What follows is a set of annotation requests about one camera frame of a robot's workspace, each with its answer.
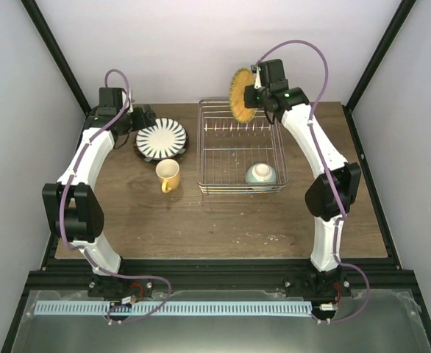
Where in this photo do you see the yellow woven bamboo plate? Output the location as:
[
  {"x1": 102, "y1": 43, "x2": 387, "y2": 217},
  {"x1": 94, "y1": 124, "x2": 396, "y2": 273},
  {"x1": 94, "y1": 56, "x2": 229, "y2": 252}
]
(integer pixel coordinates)
[{"x1": 229, "y1": 68, "x2": 261, "y2": 124}]

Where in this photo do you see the blue striped white plate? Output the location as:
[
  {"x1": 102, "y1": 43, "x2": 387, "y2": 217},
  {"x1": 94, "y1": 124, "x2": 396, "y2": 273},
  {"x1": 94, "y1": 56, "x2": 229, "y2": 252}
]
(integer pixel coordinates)
[{"x1": 135, "y1": 117, "x2": 188, "y2": 160}]

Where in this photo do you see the green dotted white bowl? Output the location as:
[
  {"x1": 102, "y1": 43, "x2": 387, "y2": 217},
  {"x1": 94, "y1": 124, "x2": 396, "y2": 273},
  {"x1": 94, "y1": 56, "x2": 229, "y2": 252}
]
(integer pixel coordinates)
[{"x1": 245, "y1": 163, "x2": 277, "y2": 191}]

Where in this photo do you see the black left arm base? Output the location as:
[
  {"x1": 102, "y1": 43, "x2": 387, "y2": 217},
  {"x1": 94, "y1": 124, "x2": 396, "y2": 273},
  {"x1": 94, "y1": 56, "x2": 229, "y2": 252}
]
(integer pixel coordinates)
[{"x1": 88, "y1": 273, "x2": 154, "y2": 300}]

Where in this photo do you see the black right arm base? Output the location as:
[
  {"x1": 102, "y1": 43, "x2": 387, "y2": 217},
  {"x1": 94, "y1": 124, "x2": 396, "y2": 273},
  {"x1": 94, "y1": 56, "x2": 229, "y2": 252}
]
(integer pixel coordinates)
[{"x1": 282, "y1": 265, "x2": 351, "y2": 299}]

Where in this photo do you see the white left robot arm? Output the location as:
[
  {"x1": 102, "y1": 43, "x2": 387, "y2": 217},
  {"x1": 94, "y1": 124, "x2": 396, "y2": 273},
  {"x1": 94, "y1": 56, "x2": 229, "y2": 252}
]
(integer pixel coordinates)
[{"x1": 42, "y1": 87, "x2": 155, "y2": 297}]

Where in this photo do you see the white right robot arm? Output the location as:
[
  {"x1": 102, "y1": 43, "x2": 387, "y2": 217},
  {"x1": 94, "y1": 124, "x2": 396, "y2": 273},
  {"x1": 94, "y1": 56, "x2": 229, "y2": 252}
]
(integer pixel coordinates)
[{"x1": 245, "y1": 59, "x2": 361, "y2": 296}]

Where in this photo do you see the dark multicolour rimmed plate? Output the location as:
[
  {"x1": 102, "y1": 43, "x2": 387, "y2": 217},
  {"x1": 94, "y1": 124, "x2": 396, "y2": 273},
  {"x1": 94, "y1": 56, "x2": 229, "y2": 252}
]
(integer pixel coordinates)
[{"x1": 134, "y1": 121, "x2": 192, "y2": 165}]

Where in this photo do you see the yellow ceramic mug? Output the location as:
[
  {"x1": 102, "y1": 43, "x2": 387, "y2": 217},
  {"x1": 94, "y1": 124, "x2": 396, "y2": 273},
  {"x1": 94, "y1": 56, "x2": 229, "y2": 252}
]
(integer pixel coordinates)
[{"x1": 155, "y1": 159, "x2": 181, "y2": 193}]

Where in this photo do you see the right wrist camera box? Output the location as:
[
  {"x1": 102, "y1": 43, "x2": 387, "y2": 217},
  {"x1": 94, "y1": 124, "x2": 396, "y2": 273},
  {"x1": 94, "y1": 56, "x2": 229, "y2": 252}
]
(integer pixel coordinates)
[{"x1": 250, "y1": 65, "x2": 262, "y2": 89}]

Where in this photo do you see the steel wire dish rack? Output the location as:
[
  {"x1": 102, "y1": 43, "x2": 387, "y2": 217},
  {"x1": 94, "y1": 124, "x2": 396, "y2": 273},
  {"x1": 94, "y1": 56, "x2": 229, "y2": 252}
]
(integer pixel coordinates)
[{"x1": 197, "y1": 99, "x2": 288, "y2": 194}]

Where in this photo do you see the black aluminium frame post left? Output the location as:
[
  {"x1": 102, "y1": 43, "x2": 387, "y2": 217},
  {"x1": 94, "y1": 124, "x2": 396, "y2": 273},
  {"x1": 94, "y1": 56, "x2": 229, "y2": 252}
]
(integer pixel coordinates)
[{"x1": 21, "y1": 0, "x2": 91, "y2": 115}]

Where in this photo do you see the black aluminium frame post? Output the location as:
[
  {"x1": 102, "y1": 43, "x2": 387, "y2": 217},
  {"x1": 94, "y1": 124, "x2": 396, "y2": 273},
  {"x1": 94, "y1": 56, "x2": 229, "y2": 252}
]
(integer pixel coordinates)
[
  {"x1": 345, "y1": 0, "x2": 416, "y2": 112},
  {"x1": 21, "y1": 0, "x2": 91, "y2": 115}
]

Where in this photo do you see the black aluminium frame post right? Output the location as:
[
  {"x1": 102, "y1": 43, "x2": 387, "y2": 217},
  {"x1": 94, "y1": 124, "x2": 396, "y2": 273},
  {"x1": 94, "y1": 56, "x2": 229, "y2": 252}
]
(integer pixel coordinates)
[{"x1": 345, "y1": 0, "x2": 416, "y2": 112}]

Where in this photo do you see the black front frame rail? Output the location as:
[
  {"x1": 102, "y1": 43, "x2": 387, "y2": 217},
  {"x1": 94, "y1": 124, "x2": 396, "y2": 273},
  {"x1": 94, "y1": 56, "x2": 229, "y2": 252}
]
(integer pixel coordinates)
[{"x1": 27, "y1": 257, "x2": 417, "y2": 291}]

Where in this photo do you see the light blue slotted cable duct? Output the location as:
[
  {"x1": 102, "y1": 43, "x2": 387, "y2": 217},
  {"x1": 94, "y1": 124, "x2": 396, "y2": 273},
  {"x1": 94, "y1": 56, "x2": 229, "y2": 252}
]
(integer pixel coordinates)
[{"x1": 33, "y1": 300, "x2": 313, "y2": 317}]

